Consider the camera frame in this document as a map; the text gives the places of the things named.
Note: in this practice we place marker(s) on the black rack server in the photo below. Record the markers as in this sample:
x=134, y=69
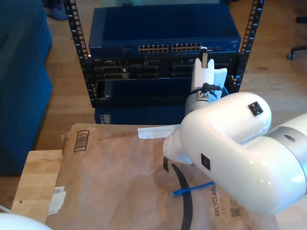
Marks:
x=153, y=69

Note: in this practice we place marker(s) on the black rack shelf unit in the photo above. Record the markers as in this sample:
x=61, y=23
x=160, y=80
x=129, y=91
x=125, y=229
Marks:
x=144, y=88

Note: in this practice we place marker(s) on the blue box under rack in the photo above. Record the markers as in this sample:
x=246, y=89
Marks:
x=144, y=115

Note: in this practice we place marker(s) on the black office chair base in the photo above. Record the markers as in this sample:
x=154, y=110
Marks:
x=297, y=49

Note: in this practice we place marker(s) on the brown paper mailer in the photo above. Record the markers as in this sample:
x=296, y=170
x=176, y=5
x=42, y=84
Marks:
x=108, y=179

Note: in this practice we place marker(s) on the blue slipper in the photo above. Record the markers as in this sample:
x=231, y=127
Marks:
x=57, y=14

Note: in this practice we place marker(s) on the blue sofa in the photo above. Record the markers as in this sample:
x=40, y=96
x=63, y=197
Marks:
x=24, y=72

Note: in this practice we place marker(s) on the black perforated rack post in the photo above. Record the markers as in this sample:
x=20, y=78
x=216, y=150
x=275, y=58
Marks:
x=251, y=26
x=78, y=40

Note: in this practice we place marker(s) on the blue network switch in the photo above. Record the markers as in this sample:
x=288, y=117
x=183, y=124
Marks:
x=144, y=26

